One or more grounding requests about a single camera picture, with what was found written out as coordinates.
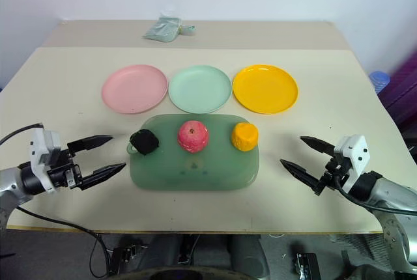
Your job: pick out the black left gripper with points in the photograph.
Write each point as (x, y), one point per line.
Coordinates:
(63, 172)

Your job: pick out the red apple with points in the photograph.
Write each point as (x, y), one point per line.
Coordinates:
(193, 136)

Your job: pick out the black round object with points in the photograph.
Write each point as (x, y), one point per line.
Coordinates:
(144, 142)

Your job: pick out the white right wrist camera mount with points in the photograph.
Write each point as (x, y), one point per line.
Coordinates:
(355, 156)

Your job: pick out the blue water bottle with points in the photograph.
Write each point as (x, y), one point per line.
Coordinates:
(380, 80)

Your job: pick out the pink plate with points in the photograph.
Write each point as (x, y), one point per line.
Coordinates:
(134, 89)

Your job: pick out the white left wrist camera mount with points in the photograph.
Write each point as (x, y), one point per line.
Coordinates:
(44, 145)

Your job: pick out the clear bag of green items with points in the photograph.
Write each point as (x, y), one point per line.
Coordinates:
(161, 29)

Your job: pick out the green translucent tray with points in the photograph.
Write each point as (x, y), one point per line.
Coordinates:
(195, 172)

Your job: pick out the orange fruit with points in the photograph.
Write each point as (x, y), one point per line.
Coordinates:
(244, 136)

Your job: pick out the black clamp device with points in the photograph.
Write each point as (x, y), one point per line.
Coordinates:
(307, 265)
(125, 255)

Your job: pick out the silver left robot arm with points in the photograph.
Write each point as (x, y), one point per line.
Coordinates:
(9, 180)

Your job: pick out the yellow plate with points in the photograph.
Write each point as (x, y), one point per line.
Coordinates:
(265, 88)

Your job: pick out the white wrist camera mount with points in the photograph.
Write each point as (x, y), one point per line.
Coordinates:
(44, 145)
(355, 156)

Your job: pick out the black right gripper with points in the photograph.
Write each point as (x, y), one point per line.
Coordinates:
(330, 172)

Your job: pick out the purple fabric object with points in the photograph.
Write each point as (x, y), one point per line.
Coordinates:
(402, 91)

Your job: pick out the mint green plate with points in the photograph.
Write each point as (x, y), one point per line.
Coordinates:
(199, 88)

